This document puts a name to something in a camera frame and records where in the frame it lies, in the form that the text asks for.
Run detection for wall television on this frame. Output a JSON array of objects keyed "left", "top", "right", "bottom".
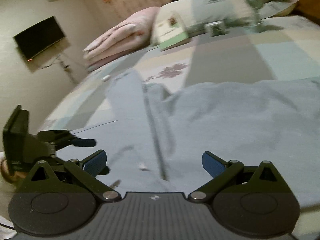
[{"left": 13, "top": 16, "right": 66, "bottom": 62}]

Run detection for person's left hand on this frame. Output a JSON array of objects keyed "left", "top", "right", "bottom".
[{"left": 0, "top": 159, "right": 25, "bottom": 184}]

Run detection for flat patchwork pillow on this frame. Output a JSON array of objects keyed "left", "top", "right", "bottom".
[{"left": 260, "top": 0, "right": 299, "bottom": 18}]

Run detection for wooden headboard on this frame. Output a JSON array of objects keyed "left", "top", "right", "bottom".
[{"left": 260, "top": 0, "right": 320, "bottom": 28}]

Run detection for grey sweatpants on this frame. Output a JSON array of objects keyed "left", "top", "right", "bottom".
[{"left": 57, "top": 69, "right": 320, "bottom": 215}]

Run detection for pink folded quilt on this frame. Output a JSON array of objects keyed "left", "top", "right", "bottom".
[{"left": 82, "top": 6, "right": 160, "bottom": 68}]

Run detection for small printed box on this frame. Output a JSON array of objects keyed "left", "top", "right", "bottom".
[{"left": 205, "top": 21, "right": 228, "bottom": 37}]

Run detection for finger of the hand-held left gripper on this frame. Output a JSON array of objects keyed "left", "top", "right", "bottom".
[{"left": 37, "top": 129, "right": 97, "bottom": 152}]

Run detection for bed with patchwork sheet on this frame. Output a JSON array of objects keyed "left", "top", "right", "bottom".
[{"left": 0, "top": 15, "right": 320, "bottom": 220}]

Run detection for green and white book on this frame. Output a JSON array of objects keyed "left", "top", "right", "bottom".
[{"left": 155, "top": 11, "right": 192, "bottom": 52}]

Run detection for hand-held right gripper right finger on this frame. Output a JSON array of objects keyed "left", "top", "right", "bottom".
[{"left": 187, "top": 151, "right": 293, "bottom": 203}]

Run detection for black cables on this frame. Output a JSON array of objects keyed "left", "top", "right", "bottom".
[{"left": 37, "top": 54, "right": 78, "bottom": 83}]

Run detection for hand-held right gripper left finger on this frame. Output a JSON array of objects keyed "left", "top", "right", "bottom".
[{"left": 19, "top": 150, "right": 122, "bottom": 203}]

